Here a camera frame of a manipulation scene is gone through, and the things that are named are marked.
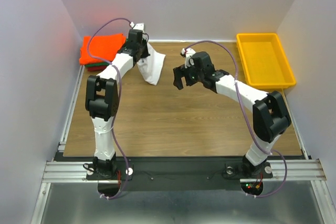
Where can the orange folded t shirt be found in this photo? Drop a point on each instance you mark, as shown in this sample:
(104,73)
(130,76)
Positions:
(105,47)

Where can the white t shirt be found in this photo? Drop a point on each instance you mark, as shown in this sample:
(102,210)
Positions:
(151,67)

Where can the yellow plastic tray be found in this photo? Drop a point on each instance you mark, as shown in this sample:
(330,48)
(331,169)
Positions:
(264,61)

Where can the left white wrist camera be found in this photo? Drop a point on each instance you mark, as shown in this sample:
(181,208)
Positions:
(138,26)

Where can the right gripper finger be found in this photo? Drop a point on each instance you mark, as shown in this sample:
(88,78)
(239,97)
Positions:
(178,75)
(190,76)

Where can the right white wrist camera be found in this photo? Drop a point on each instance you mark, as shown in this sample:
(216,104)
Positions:
(187,53)

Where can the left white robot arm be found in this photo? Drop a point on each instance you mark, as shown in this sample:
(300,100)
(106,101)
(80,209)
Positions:
(102,103)

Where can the red folded t shirt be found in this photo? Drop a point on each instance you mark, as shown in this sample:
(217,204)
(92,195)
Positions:
(99,68)

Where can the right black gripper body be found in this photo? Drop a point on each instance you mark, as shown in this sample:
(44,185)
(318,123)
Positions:
(200,75)

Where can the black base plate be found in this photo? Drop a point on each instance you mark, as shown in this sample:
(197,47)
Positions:
(177,174)

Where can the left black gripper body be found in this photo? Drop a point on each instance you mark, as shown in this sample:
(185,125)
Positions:
(143,48)

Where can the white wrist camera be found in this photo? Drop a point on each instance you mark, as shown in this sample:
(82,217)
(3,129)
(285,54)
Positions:
(138,26)
(187,53)

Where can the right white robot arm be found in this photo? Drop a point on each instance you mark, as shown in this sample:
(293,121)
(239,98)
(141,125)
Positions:
(270,114)

